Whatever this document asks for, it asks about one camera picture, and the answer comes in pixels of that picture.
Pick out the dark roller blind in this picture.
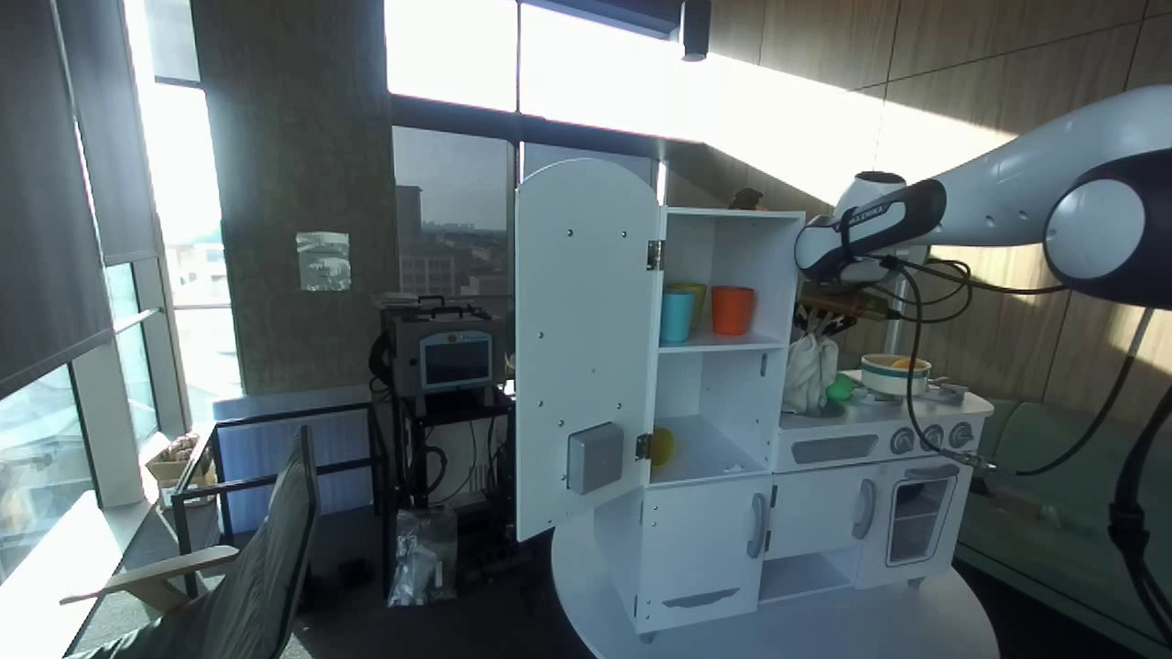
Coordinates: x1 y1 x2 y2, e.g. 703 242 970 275
0 0 166 402

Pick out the yellow cup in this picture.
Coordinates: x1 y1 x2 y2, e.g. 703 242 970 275
644 425 681 478

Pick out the blue board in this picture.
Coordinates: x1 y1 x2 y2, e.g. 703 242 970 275
207 390 378 541

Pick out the white toy kitchen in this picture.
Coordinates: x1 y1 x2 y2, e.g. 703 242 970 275
589 201 1001 645

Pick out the wooden deck chair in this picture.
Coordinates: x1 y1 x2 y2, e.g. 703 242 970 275
58 425 330 659

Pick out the small white cabinet door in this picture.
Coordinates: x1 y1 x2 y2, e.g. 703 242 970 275
762 467 887 564

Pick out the paper sheet on pillar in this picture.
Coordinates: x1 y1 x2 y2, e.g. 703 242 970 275
292 226 356 296

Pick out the tan wrist camera mount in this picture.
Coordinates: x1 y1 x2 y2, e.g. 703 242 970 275
809 282 877 335

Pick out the white oven door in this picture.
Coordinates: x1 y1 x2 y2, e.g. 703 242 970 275
877 457 970 570

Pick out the grey monitor device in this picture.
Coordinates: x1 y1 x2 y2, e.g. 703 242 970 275
378 296 500 402

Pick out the black equipment cart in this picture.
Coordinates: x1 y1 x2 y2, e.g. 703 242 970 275
369 291 524 592

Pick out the thick black cable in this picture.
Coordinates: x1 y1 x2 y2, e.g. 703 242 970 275
1103 380 1172 647

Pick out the clear plastic bag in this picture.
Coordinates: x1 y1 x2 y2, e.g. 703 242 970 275
383 501 461 613

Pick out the small tan basket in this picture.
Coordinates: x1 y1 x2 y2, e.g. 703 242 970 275
142 428 205 491

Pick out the large white cabinet door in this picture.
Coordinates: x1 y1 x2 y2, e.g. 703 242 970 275
628 478 777 640

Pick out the blue cup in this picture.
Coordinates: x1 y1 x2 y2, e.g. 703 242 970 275
657 285 698 347

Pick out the orange cup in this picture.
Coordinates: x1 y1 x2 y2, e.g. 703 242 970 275
710 282 762 342

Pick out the white arched cabinet door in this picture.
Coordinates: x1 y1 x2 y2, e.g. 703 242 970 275
507 155 670 548

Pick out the grey door handle box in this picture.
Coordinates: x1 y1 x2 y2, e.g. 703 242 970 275
561 423 628 500

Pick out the black metal frame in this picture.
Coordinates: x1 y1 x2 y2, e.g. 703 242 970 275
169 398 383 562

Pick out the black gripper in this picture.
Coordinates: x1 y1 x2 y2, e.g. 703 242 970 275
789 296 853 347

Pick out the white bowl teal stripe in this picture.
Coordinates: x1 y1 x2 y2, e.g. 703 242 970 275
855 351 938 402

